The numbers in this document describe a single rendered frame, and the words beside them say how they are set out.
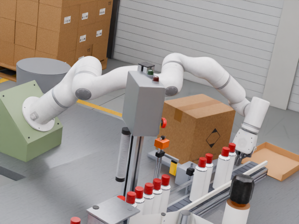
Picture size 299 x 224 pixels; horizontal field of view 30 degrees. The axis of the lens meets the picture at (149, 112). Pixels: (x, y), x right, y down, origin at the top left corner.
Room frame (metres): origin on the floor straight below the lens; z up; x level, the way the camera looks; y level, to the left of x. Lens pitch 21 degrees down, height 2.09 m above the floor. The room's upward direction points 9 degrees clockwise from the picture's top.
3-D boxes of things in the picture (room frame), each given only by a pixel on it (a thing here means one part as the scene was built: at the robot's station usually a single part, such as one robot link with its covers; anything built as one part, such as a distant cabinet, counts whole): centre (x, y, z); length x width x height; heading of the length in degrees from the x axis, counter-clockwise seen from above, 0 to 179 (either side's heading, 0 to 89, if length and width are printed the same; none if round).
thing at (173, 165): (1.98, -0.13, 1.09); 0.03 x 0.01 x 0.06; 54
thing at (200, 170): (2.12, -0.25, 0.98); 0.05 x 0.05 x 0.20
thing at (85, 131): (2.67, 0.46, 0.81); 0.90 x 0.90 x 0.04; 66
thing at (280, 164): (2.73, -0.69, 0.85); 0.30 x 0.26 x 0.04; 144
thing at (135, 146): (1.98, 0.04, 1.16); 0.04 x 0.04 x 0.67; 54
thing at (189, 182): (2.18, -0.25, 0.95); 1.07 x 0.01 x 0.01; 144
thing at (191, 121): (2.67, -0.25, 0.99); 0.30 x 0.24 x 0.27; 135
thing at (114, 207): (1.53, 0.07, 1.14); 0.14 x 0.11 x 0.01; 144
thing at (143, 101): (1.89, 0.03, 1.38); 0.17 x 0.10 x 0.19; 19
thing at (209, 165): (2.17, -0.28, 0.98); 0.05 x 0.05 x 0.20
